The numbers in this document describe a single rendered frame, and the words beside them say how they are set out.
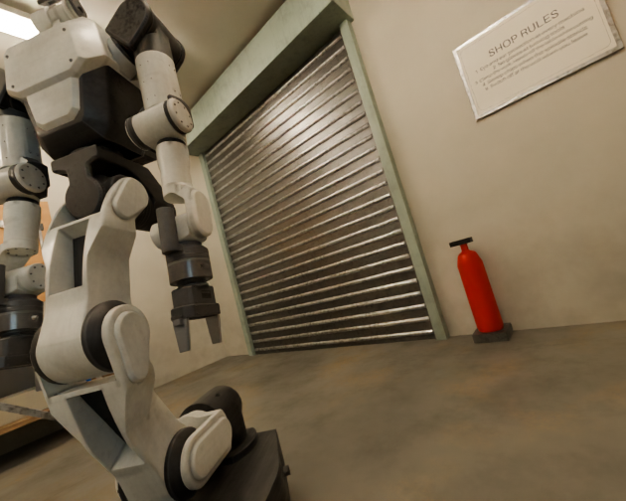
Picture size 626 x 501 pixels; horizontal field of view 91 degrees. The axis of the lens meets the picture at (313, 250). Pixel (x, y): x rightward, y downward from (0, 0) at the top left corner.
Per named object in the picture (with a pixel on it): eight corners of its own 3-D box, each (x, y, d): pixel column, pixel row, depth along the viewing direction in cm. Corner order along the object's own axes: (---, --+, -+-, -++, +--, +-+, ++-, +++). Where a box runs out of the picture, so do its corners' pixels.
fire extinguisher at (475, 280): (513, 330, 181) (481, 234, 187) (509, 341, 167) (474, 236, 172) (480, 333, 193) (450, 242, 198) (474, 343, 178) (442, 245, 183)
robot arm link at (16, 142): (23, 212, 86) (14, 139, 89) (63, 199, 85) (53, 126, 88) (-28, 201, 75) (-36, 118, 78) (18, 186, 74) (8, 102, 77)
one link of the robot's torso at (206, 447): (175, 461, 88) (164, 415, 89) (237, 448, 85) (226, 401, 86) (117, 520, 68) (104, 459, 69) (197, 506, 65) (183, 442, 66)
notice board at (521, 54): (623, 48, 142) (588, -39, 146) (624, 47, 141) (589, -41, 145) (476, 120, 182) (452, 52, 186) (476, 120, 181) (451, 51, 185)
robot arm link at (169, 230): (178, 272, 72) (171, 228, 75) (218, 260, 70) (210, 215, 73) (140, 268, 62) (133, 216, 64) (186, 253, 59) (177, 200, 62)
